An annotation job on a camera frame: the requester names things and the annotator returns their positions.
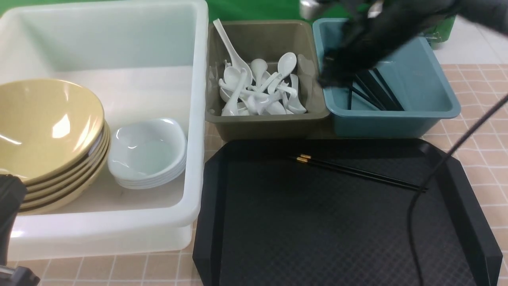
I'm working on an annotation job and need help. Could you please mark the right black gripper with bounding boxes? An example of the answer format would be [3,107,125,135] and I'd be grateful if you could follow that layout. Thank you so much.
[317,0,459,88]

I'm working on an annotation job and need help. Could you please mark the white square dish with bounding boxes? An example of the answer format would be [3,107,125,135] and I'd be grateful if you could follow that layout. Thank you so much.
[108,118,187,181]

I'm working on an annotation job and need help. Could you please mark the tan noodle bowl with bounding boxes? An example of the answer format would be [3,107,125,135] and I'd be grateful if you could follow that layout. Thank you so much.
[0,79,104,184]

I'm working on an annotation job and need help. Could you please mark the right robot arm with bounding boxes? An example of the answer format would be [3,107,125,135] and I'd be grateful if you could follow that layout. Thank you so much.
[317,0,507,88]

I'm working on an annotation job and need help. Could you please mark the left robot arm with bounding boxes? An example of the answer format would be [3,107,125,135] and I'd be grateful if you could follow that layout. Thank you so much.
[0,174,40,286]

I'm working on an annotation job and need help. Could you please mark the bottom stacked tan bowl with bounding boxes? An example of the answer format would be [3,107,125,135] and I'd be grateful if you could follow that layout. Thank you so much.
[19,146,110,216]

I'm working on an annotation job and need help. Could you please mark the stacked tan bowl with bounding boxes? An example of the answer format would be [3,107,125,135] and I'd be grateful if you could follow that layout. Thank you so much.
[20,136,111,215]
[24,123,110,201]
[27,122,110,193]
[19,146,110,216]

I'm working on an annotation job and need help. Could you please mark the top stacked tan bowl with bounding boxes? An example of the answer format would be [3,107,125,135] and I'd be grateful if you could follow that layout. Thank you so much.
[27,122,110,193]

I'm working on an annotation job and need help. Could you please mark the black chopsticks in bin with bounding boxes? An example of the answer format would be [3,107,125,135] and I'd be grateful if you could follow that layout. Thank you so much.
[348,68,405,112]

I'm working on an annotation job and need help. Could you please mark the blue chopstick bin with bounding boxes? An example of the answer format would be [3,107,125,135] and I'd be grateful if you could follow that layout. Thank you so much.
[323,37,461,138]

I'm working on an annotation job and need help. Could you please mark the green cloth backdrop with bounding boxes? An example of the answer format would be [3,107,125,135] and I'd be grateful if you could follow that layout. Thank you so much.
[0,0,455,43]

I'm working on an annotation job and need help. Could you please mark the white soup spoon upright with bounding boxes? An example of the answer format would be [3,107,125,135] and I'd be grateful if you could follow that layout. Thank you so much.
[266,52,297,95]

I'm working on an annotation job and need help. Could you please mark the olive brown spoon bin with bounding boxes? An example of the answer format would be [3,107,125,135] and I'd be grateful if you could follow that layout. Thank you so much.
[205,20,330,141]

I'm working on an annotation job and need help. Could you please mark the white soup spoon pile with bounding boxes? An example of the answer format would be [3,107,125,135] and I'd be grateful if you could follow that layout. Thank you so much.
[218,59,307,116]

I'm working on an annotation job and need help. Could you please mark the long white soup spoon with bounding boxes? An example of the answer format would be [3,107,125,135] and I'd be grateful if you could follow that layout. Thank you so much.
[213,19,253,88]

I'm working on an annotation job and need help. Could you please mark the black serving tray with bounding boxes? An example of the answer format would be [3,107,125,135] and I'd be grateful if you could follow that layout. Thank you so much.
[193,139,503,286]

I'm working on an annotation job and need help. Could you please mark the large white plastic bin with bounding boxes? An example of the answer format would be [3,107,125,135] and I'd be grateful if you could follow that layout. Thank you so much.
[1,0,208,261]

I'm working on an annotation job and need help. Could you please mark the top stacked white dish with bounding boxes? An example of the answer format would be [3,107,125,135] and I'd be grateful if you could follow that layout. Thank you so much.
[113,155,187,186]

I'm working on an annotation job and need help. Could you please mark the lower stacked white dishes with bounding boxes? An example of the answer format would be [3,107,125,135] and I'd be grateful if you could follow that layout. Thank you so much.
[120,182,163,190]

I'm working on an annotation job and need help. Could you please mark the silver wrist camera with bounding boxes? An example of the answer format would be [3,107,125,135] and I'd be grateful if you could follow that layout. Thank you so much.
[299,0,333,20]

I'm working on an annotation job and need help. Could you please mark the black cable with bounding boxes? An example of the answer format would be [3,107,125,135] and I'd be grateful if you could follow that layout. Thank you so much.
[408,93,508,286]

